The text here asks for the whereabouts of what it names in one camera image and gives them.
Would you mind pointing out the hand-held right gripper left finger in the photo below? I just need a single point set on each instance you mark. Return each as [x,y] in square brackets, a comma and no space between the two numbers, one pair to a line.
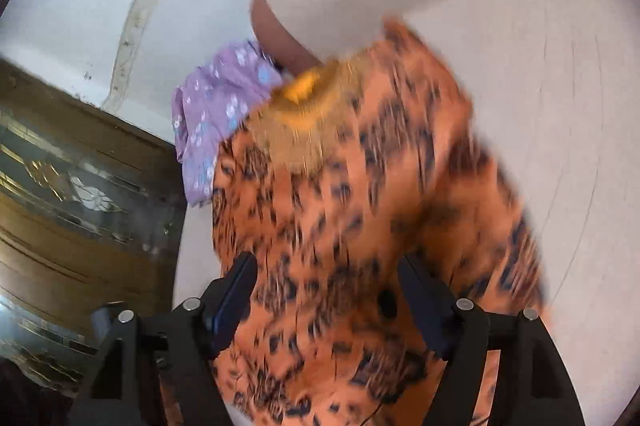
[234,293]

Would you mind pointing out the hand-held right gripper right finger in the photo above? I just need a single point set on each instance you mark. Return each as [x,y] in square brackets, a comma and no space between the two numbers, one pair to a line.
[424,301]

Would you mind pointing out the orange black floral garment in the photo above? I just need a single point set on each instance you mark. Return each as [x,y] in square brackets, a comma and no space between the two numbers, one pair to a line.
[350,206]

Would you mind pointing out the wooden door with glass panels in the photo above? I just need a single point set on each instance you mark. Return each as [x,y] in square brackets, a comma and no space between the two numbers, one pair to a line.
[75,216]

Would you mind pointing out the purple floral cloth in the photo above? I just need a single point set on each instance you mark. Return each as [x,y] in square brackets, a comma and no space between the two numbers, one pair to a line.
[215,106]

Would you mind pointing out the brown cushion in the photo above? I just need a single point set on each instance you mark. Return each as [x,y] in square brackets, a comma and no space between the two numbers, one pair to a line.
[280,36]

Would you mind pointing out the beige quilted mattress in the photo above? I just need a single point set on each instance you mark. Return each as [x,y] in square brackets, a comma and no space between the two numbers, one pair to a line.
[525,31]

